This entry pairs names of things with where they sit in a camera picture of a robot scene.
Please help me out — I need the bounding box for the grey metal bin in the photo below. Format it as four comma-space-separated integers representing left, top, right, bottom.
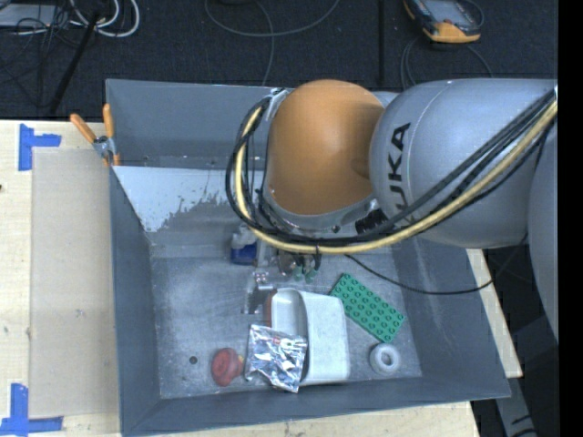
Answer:
104, 78, 513, 437

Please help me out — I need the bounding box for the black cylinder on white bracket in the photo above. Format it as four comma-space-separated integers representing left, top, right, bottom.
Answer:
331, 199, 391, 239

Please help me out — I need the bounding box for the silver foil packet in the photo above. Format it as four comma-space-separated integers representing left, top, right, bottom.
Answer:
243, 323, 309, 395

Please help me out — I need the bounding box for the dark green flat block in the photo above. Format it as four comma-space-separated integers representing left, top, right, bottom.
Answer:
328, 272, 406, 346

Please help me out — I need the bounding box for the pale flat board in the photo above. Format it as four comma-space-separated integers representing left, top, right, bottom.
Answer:
27, 147, 121, 421

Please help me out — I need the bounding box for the white rectangular tub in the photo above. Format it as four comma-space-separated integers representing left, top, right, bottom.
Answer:
263, 287, 353, 387

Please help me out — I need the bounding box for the red round toy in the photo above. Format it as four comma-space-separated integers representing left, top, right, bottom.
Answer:
210, 347, 245, 388

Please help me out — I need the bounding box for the white ring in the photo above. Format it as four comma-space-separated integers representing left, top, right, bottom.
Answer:
368, 342, 403, 377

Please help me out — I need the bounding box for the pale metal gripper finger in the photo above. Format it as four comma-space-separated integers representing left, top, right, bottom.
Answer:
252, 269, 276, 291
240, 286, 276, 316

